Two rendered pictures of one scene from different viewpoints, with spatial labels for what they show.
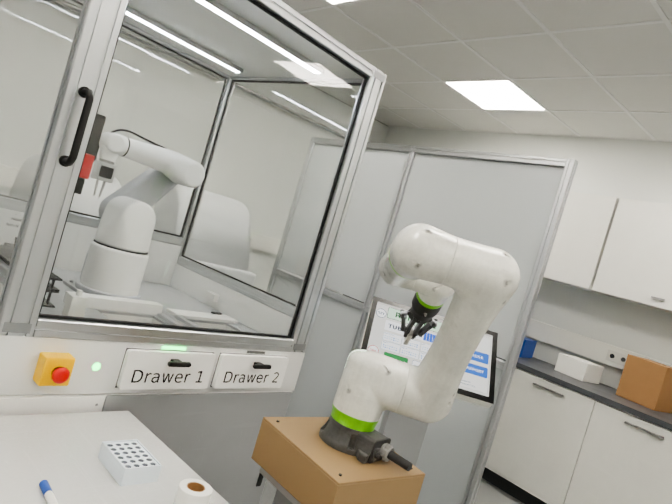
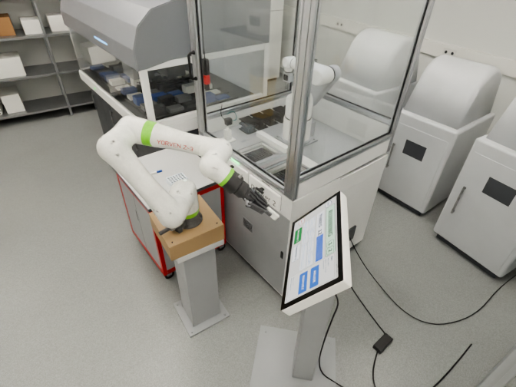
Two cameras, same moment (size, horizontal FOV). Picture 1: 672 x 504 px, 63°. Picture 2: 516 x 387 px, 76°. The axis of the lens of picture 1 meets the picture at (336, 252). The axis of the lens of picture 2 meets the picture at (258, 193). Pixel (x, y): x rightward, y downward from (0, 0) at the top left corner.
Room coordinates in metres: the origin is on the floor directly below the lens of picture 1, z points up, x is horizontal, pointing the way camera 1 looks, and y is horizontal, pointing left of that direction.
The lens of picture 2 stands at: (2.00, -1.47, 2.11)
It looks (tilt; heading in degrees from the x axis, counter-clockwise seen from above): 37 degrees down; 98
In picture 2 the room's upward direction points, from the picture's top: 2 degrees clockwise
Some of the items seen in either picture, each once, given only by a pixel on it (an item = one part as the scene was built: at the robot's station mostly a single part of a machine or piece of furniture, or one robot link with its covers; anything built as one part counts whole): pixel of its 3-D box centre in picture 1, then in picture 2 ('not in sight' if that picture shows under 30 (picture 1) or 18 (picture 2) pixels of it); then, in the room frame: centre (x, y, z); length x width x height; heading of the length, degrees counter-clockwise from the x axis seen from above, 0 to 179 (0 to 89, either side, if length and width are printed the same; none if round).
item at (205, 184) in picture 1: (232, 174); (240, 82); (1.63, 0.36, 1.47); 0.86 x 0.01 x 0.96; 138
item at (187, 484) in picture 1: (193, 496); not in sight; (1.13, 0.14, 0.78); 0.07 x 0.07 x 0.04
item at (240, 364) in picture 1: (252, 371); (264, 192); (1.82, 0.15, 0.87); 0.29 x 0.02 x 0.11; 138
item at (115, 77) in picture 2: not in sight; (160, 61); (0.54, 1.77, 1.13); 1.78 x 1.14 x 0.45; 138
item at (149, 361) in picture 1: (169, 370); (234, 170); (1.58, 0.36, 0.87); 0.29 x 0.02 x 0.11; 138
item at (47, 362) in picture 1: (54, 369); not in sight; (1.33, 0.57, 0.88); 0.07 x 0.05 x 0.07; 138
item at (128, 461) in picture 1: (129, 461); (176, 180); (1.19, 0.30, 0.78); 0.12 x 0.08 x 0.04; 46
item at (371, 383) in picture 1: (368, 388); (183, 200); (1.44, -0.18, 1.02); 0.16 x 0.13 x 0.19; 88
